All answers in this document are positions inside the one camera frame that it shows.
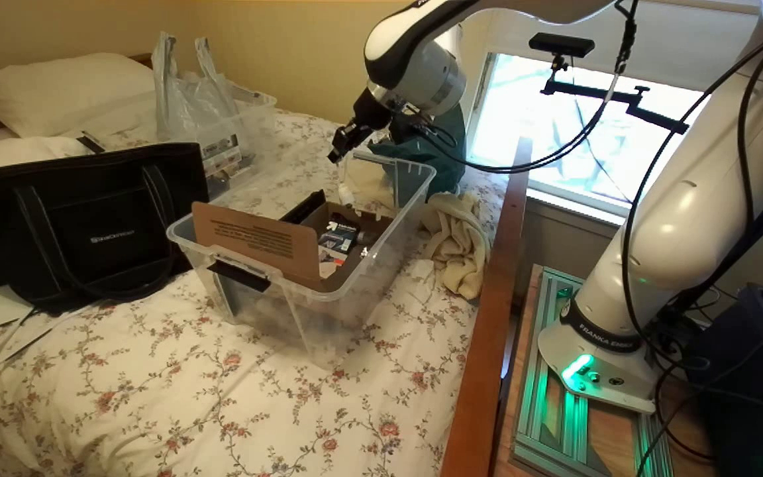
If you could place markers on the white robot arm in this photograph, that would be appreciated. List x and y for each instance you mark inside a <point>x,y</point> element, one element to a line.
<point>688,220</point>

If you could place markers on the black tote bag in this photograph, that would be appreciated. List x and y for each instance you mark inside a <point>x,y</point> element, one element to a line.
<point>72,229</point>

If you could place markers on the black container latch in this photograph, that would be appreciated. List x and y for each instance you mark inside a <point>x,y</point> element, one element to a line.
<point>238,277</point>

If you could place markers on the teal cloth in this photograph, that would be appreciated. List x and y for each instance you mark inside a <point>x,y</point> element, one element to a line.
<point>438,148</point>

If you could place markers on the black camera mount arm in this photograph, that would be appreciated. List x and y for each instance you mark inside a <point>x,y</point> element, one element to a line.
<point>635,95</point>

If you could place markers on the black metal stand pole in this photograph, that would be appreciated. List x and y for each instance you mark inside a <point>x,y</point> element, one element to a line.
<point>753,229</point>

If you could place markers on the large bright window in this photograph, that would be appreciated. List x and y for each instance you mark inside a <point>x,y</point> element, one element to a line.
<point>521,148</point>

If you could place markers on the cream towel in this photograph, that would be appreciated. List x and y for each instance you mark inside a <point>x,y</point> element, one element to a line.
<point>464,238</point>

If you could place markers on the dark blue box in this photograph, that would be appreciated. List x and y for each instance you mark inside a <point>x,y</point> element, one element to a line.
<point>753,398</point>

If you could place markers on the floral bed sheet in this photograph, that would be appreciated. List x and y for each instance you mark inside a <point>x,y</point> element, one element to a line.
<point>178,398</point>

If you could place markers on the black camera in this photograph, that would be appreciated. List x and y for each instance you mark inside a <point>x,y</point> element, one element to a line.
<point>559,42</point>

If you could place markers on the clear plastic storage container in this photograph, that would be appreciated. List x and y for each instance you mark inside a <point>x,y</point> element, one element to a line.
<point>372,281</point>

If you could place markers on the large clear plastic bag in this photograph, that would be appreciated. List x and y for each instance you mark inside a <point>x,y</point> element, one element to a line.
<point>196,114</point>

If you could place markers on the white pillow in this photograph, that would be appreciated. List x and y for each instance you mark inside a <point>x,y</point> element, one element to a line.
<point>63,94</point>

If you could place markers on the white orange razor package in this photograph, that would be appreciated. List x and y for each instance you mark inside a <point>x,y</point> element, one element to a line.
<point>332,258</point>

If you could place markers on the black box with label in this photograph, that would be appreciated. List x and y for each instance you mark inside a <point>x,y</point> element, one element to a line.
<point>341,234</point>

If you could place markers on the wooden bed footboard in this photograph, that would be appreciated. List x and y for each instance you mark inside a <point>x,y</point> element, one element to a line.
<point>488,352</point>

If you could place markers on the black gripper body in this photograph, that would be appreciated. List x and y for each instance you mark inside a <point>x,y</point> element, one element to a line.
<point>369,111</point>

